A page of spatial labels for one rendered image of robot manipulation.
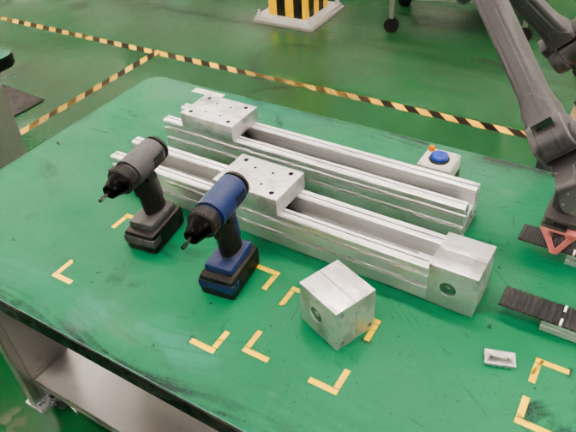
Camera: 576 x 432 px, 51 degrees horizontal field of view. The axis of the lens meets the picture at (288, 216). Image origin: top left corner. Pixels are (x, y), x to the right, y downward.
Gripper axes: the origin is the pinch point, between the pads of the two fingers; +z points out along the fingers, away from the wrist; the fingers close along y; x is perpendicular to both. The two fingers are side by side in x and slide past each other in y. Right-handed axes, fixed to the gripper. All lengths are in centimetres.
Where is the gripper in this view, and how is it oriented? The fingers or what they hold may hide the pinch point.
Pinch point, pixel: (557, 242)
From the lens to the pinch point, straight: 129.2
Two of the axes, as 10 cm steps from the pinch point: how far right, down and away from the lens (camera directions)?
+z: 0.6, 7.7, 6.3
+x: 8.4, 3.0, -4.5
